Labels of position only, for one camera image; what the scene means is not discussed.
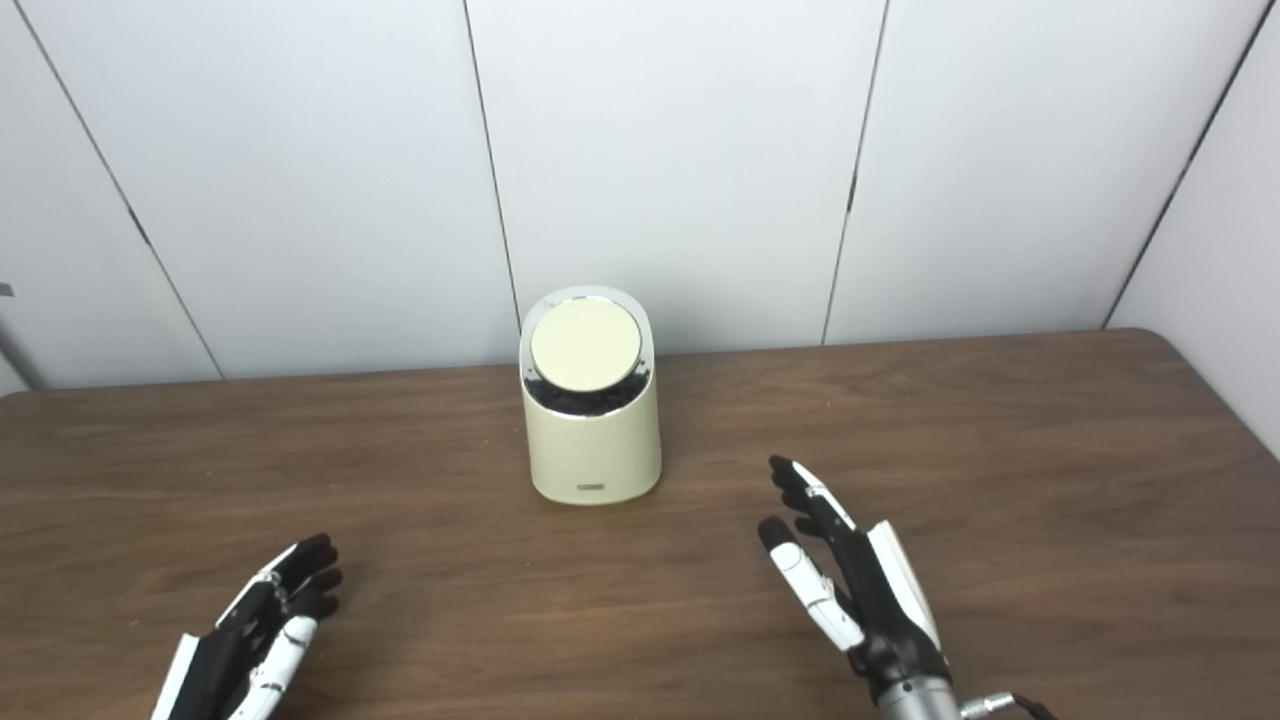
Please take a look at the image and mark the cream-colored desktop bin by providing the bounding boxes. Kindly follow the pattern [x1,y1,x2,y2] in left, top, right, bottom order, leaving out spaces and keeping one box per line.
[518,286,664,507]

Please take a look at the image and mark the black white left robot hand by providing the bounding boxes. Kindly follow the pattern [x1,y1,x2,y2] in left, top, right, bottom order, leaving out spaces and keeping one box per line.
[151,533,345,720]

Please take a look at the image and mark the round cream bin lid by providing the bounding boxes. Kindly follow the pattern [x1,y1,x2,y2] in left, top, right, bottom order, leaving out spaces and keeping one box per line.
[528,297,644,394]

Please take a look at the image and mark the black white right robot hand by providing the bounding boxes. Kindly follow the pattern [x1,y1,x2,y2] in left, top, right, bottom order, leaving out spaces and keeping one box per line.
[756,456,953,703]

